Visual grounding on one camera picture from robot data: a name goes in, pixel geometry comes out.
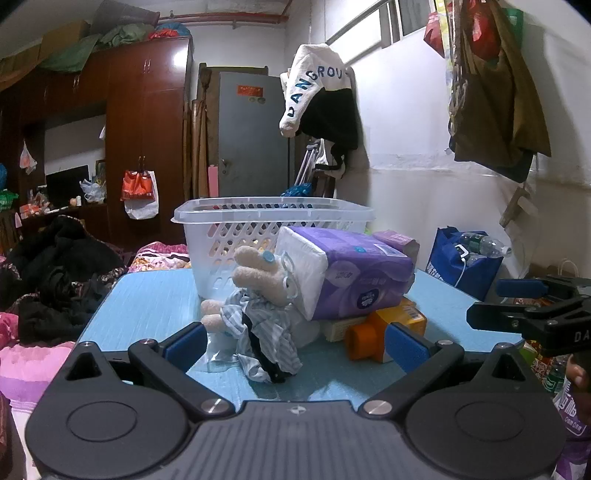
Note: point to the black garment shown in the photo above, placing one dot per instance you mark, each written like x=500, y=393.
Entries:
x=332, y=120

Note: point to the yellow floral blanket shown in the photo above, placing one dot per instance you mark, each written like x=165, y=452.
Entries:
x=157, y=256

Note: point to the white plastic basket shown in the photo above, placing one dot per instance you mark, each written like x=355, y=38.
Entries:
x=221, y=240

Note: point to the white hoodie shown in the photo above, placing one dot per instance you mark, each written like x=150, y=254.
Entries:
x=318, y=69

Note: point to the metal crutches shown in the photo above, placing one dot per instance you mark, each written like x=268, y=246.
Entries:
x=307, y=161

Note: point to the pink blanket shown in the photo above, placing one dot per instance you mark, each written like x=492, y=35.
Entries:
x=27, y=369

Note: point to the orange bottle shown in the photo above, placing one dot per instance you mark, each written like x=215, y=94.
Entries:
x=364, y=341

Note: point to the dark clothes pile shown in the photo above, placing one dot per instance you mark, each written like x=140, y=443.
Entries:
x=55, y=277

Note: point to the red and white plastic bag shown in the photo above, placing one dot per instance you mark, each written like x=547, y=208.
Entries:
x=138, y=184

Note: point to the olive hanging bag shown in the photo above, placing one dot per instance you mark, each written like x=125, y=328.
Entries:
x=498, y=106

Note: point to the clear water bottle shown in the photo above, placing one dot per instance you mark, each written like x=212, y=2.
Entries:
x=485, y=244

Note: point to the white hanging plastic bag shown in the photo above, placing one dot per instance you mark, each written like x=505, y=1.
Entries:
x=27, y=159

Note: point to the red pipe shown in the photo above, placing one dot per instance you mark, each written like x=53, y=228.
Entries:
x=221, y=17

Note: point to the purple tissue pack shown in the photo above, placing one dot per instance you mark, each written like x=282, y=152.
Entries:
x=360, y=277

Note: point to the blue plastic bag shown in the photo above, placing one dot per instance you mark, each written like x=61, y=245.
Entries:
x=298, y=190

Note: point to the small pink box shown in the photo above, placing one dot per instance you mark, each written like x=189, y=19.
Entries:
x=397, y=240

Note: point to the red hanging bag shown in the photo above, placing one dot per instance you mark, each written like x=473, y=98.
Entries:
x=434, y=32
x=480, y=27

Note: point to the brown wooden wardrobe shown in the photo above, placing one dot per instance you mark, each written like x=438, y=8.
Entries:
x=152, y=115

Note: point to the person's right hand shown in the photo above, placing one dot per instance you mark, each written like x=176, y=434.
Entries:
x=579, y=371

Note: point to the window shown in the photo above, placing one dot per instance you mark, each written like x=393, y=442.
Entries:
x=411, y=18

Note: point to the beige plush toy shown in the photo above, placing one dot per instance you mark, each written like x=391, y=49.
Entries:
x=258, y=277

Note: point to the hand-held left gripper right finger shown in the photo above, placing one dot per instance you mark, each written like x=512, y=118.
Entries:
x=407, y=347

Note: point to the green cloth bundle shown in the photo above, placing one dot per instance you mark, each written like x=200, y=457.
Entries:
x=83, y=50

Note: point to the purple printed pack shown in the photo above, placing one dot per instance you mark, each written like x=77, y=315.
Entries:
x=572, y=429

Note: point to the brown paper bag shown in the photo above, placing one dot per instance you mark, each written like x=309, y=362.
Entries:
x=563, y=272

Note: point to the wooden planks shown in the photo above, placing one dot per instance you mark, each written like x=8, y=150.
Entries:
x=201, y=138

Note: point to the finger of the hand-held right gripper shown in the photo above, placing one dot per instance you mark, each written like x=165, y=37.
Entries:
x=503, y=316
x=521, y=288

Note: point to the crumpled white plastic bag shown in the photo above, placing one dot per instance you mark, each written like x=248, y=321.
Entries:
x=93, y=190

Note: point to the wooden wall bracket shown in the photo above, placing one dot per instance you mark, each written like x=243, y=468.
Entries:
x=517, y=205

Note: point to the small cream box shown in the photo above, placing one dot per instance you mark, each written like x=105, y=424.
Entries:
x=334, y=328

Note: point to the cardboard box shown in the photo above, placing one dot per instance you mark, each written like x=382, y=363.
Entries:
x=124, y=16

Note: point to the blue shopping bag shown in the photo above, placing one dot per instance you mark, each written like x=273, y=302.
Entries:
x=461, y=277

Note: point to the grey door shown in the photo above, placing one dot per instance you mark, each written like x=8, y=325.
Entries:
x=249, y=138

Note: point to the black monitor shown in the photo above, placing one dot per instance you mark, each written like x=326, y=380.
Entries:
x=64, y=184

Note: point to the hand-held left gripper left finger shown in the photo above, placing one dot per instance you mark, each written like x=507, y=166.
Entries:
x=184, y=346

